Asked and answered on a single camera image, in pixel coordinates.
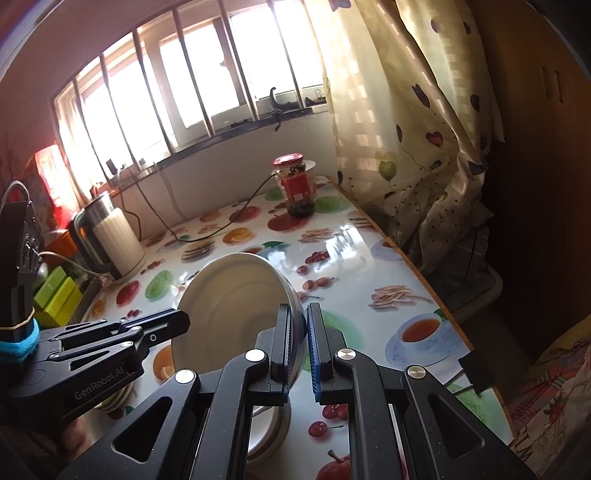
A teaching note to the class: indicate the lime green box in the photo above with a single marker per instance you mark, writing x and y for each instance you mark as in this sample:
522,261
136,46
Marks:
62,304

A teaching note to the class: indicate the black binder clip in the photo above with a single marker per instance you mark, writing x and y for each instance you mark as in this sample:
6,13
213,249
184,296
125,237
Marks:
478,369

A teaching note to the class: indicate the orange box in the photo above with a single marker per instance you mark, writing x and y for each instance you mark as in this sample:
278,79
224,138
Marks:
62,242

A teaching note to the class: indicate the black hook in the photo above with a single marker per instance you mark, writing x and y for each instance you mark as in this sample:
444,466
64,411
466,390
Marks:
275,104

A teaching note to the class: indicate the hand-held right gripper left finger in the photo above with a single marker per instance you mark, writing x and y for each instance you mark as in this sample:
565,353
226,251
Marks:
286,350

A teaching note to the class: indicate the beige plate with brown rim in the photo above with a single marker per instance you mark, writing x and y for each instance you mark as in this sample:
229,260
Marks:
115,401

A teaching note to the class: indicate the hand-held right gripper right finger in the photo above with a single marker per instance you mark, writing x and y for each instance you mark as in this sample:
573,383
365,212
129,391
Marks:
316,355

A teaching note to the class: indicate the person's left hand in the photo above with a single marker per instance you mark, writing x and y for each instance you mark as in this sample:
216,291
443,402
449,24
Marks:
76,436

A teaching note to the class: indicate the wooden cabinet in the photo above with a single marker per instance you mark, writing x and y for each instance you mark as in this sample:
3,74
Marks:
545,184

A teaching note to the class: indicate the white storage box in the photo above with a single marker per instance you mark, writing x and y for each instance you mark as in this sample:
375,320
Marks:
480,286

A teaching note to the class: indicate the red box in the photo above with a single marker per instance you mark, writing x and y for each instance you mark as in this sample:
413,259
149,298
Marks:
51,175

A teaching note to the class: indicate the dark green box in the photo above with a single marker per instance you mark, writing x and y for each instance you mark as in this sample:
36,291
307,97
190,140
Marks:
48,288

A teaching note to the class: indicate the striped box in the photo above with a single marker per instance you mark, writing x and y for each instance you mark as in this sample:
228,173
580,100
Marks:
87,300

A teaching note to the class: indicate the cream electric kettle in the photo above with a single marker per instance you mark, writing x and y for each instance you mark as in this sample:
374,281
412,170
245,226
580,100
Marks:
120,240

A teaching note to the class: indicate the glass jar with red label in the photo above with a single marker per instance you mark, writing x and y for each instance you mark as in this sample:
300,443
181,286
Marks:
295,189

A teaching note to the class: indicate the white bowl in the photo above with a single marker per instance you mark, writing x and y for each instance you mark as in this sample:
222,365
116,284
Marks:
270,434
231,314

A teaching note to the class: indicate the printed blanket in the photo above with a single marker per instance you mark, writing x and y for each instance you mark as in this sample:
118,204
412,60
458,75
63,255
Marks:
554,383

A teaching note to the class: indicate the window with metal bars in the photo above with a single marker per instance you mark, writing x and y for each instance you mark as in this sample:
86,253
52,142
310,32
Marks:
184,92

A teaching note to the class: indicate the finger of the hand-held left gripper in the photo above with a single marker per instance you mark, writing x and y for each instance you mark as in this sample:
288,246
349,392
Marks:
115,346
157,321

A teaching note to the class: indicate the white plastic cup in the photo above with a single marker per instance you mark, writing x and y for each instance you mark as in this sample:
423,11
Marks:
319,173

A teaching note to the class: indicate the heart-patterned curtain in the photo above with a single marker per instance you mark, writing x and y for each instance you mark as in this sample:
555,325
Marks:
406,115

